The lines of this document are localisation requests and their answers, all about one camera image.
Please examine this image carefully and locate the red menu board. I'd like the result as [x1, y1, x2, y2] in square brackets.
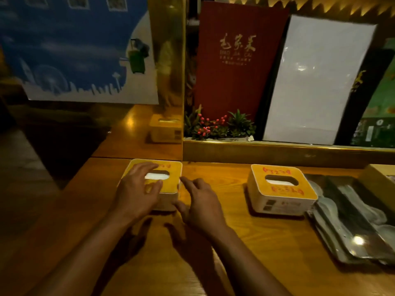
[193, 0, 290, 122]

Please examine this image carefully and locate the person's left forearm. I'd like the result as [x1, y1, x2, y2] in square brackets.
[26, 209, 136, 296]

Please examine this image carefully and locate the green plant with red berries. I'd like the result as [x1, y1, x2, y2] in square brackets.
[184, 104, 257, 142]

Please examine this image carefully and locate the yellow-top white tissue box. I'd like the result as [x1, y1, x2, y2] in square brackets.
[246, 164, 318, 217]
[118, 158, 183, 212]

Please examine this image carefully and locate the white blank board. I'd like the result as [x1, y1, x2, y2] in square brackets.
[262, 14, 378, 146]

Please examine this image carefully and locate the large green laminated menu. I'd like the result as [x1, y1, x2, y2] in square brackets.
[350, 38, 395, 148]

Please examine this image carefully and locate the tray of white spoons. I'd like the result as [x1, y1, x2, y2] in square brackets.
[304, 173, 371, 265]
[327, 175, 395, 266]

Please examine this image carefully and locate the person's right hand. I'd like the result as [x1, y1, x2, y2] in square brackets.
[172, 176, 230, 241]

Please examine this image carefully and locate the black menu folder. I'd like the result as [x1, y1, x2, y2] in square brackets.
[335, 48, 395, 147]

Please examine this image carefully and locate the blue skyline poster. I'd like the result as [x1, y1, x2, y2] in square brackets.
[0, 0, 160, 105]

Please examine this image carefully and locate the person's right forearm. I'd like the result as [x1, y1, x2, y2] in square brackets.
[207, 226, 292, 296]

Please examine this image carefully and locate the gold mirrored panel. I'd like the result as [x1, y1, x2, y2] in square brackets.
[147, 0, 187, 161]

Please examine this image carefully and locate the person's left hand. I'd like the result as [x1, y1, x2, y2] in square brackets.
[109, 162, 164, 226]

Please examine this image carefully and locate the wooden box with clear lid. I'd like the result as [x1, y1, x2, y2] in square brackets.
[358, 164, 395, 213]

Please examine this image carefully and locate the pile of white spoons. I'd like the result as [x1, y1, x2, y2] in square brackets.
[338, 185, 395, 235]
[308, 180, 343, 241]

